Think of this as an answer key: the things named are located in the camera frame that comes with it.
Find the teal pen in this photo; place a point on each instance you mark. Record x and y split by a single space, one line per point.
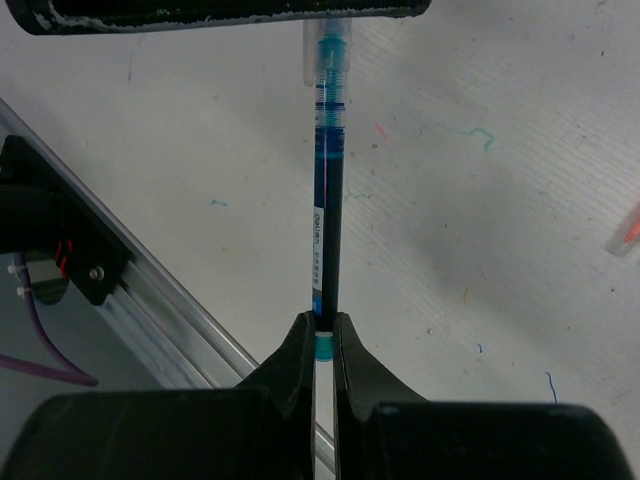
329 154

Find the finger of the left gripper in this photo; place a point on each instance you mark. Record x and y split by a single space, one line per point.
92 17

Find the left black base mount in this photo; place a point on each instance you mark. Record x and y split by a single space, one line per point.
41 212

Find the aluminium front rail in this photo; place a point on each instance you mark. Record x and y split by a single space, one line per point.
168 330

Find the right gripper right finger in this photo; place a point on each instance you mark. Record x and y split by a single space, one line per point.
385 430

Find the clear teal pen cap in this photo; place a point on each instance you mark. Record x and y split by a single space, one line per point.
326 47

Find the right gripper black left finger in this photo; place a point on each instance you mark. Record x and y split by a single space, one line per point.
263 428

